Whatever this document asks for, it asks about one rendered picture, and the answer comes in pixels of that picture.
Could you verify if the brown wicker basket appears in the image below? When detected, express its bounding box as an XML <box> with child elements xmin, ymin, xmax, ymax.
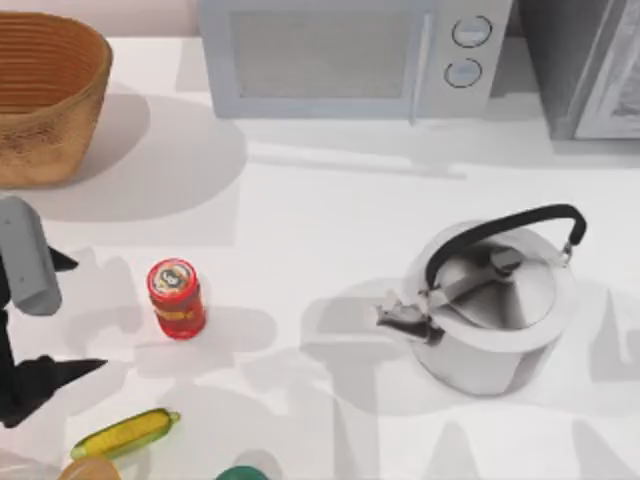
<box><xmin>0</xmin><ymin>10</ymin><xmax>115</xmax><ymax>190</ymax></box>

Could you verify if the round microwave knob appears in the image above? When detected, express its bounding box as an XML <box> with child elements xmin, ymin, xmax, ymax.
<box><xmin>443</xmin><ymin>56</ymin><xmax>484</xmax><ymax>90</ymax></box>
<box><xmin>451</xmin><ymin>14</ymin><xmax>494</xmax><ymax>47</ymax></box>

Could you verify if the silver kettle with black handle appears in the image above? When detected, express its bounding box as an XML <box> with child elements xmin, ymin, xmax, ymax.
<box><xmin>375</xmin><ymin>203</ymin><xmax>588</xmax><ymax>398</ymax></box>

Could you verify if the green round object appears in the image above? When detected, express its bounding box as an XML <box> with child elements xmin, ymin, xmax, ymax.
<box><xmin>214</xmin><ymin>465</ymin><xmax>272</xmax><ymax>480</ymax></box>

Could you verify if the tan rounded bread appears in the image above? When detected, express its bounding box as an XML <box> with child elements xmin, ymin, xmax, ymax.
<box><xmin>56</xmin><ymin>456</ymin><xmax>123</xmax><ymax>480</ymax></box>

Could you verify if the microwave oven door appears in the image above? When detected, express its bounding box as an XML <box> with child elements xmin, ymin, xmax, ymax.
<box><xmin>198</xmin><ymin>0</ymin><xmax>434</xmax><ymax>121</ymax></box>

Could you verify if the yellow corn cob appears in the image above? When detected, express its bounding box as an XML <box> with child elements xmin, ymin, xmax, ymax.
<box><xmin>69</xmin><ymin>407</ymin><xmax>183</xmax><ymax>462</ymax></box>

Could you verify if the red can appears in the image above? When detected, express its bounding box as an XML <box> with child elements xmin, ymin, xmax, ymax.
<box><xmin>145</xmin><ymin>257</ymin><xmax>208</xmax><ymax>342</ymax></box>

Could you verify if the microwave door handle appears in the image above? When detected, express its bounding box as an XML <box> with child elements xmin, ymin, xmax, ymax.
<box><xmin>408</xmin><ymin>11</ymin><xmax>434</xmax><ymax>127</ymax></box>

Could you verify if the pale microwave oven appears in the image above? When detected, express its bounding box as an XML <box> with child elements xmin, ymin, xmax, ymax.
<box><xmin>196</xmin><ymin>0</ymin><xmax>515</xmax><ymax>127</ymax></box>

